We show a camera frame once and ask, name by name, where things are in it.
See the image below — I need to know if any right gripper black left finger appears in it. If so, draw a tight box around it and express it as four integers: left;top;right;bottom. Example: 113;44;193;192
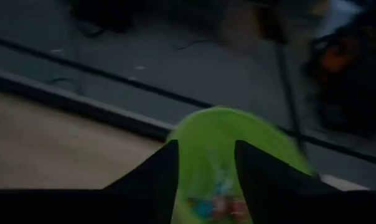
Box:
0;139;180;224

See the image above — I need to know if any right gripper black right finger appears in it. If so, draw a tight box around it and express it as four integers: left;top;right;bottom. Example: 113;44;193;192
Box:
233;139;376;224

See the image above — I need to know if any red lollipop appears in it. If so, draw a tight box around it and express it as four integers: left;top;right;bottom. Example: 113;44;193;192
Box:
230;198;248;222

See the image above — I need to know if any pink lollipop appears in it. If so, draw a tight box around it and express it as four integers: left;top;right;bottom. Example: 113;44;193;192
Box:
213;195;228;218

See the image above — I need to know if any blue lollipop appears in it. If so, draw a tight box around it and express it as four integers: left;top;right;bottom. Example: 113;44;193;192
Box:
192;198;214;220
214;179;232;195

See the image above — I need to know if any lime green jack-o-lantern bucket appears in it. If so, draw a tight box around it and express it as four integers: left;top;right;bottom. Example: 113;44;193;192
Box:
166;105;316;224

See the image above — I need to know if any black equipment case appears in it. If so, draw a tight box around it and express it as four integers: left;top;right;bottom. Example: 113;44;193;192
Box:
304;15;376;139

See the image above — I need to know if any black floor equipment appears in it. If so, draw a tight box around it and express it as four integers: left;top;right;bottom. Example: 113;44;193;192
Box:
69;0;136;34

